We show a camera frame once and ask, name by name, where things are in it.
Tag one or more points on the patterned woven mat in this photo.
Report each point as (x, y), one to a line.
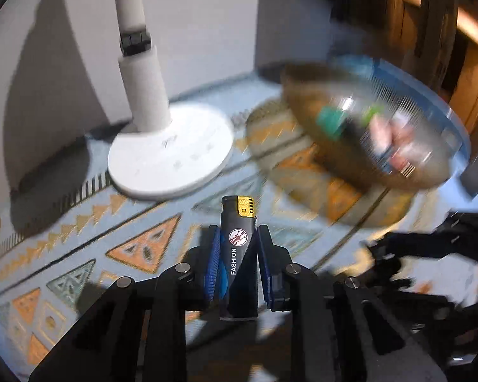
(103, 223)

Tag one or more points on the amber glass bowl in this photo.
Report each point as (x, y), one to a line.
(310, 99)

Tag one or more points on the black lighter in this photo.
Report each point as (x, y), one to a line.
(239, 270)

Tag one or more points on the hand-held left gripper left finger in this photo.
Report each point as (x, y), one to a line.
(213, 266)

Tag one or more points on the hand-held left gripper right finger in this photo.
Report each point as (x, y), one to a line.
(263, 270)

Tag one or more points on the white desk lamp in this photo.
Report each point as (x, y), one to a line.
(171, 155)

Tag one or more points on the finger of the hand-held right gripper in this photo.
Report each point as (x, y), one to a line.
(394, 244)
(388, 276)

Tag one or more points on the pink sausage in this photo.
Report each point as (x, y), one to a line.
(386, 132)

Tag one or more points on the light green jelly toy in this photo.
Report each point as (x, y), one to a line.
(372, 112)

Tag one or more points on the orange printed box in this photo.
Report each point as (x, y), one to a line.
(402, 163)

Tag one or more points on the dark green jelly toy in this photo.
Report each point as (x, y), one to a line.
(331, 122)

